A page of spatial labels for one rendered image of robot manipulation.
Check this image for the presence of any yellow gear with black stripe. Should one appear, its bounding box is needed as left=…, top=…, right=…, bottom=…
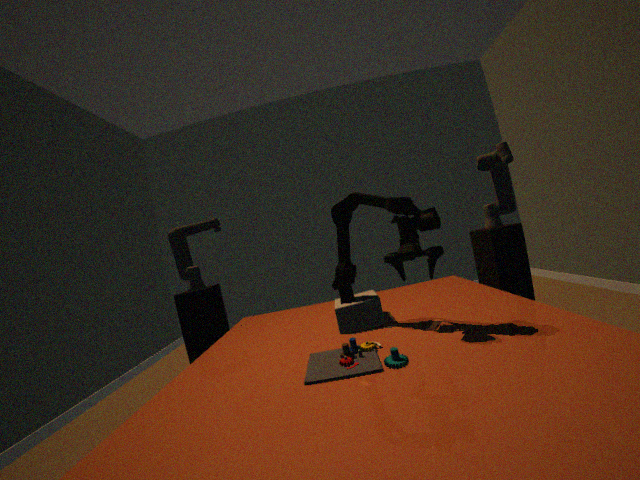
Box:
left=359, top=341, right=377, bottom=352

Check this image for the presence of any green gear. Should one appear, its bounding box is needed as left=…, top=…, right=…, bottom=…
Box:
left=384, top=347, right=409, bottom=369

